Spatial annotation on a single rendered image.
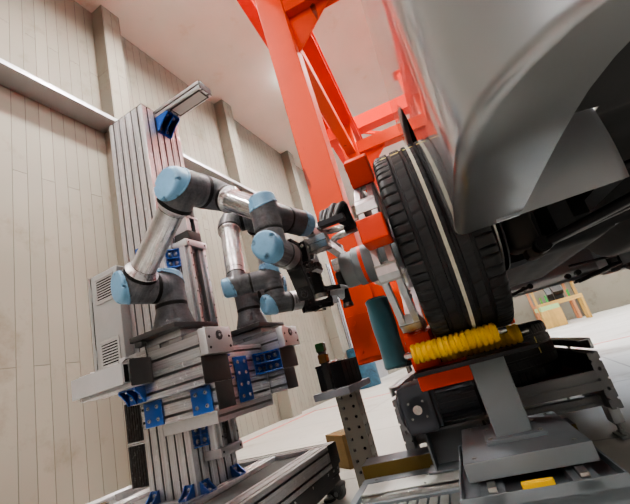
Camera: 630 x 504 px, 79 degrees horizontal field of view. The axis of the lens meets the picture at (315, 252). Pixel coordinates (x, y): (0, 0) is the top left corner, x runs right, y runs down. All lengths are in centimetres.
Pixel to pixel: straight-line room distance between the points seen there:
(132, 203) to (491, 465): 177
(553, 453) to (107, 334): 170
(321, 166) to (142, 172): 88
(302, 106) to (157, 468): 185
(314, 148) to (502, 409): 147
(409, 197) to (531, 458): 71
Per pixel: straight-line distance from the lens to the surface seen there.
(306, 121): 220
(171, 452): 178
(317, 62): 363
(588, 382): 193
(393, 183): 112
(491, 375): 129
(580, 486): 114
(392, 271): 109
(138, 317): 190
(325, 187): 199
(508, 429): 131
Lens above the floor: 53
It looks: 17 degrees up
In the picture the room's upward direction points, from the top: 15 degrees counter-clockwise
